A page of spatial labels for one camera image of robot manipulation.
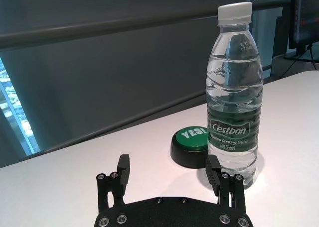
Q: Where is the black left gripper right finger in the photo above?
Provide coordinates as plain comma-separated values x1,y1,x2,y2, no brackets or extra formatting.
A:
205,154,247,217

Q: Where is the small black round object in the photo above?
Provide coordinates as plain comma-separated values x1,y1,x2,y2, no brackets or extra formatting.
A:
170,125,209,169

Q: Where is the black monitor cable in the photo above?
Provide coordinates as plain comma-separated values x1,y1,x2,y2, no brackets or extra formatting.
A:
308,44,319,71
279,59,297,80

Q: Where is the black computer monitor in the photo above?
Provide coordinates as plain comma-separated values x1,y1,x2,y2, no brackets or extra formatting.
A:
284,0,319,63

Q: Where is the narrow glass window strip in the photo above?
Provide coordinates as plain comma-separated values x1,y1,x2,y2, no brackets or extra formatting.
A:
0,56,42,160

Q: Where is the clear water bottle green label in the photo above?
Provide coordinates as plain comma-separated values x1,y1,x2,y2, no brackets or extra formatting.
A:
205,2,264,190

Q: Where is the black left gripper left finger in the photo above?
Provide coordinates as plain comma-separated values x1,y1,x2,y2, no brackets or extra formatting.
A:
96,154,131,213

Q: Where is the grey handrail bar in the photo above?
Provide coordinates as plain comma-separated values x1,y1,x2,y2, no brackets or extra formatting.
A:
0,0,292,50

